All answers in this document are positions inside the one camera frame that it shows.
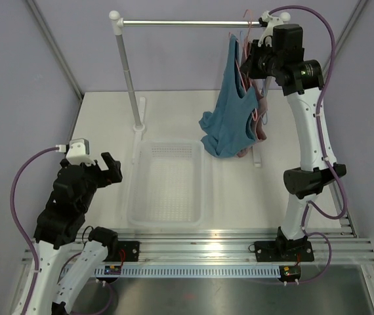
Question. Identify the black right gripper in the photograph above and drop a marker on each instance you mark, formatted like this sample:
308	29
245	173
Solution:
248	68

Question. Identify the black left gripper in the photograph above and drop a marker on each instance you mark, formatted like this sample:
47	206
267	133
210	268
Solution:
106	177

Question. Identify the pink wire hanger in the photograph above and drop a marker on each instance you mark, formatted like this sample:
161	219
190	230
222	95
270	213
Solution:
238	108

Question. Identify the blue tank top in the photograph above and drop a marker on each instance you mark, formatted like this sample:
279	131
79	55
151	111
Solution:
228	128

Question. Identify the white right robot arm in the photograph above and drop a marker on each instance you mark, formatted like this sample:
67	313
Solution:
279	53

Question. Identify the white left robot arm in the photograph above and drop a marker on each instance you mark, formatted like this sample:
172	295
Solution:
56	231

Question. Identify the pink tank top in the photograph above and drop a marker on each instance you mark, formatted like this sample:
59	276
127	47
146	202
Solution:
259	131

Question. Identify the translucent white plastic basket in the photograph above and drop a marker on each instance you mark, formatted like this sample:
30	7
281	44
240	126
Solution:
167	184

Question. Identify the white clothes rack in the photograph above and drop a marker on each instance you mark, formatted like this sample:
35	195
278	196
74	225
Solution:
138	104

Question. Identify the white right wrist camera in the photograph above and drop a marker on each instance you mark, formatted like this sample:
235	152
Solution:
269	21

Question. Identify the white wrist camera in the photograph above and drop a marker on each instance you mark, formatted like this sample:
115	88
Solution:
77	152
269	21

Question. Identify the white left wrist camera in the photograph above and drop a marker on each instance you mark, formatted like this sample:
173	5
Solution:
77	152

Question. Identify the blue wire hanger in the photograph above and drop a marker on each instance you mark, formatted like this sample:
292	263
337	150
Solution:
265	85

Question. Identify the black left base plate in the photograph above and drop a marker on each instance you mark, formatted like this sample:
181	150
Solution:
128	251

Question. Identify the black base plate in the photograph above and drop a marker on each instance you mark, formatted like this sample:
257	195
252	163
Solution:
128	251
290	251

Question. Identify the white slotted cable duct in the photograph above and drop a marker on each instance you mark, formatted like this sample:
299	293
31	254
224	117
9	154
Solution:
188	271

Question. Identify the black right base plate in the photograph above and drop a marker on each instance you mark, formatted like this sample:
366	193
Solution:
290	251

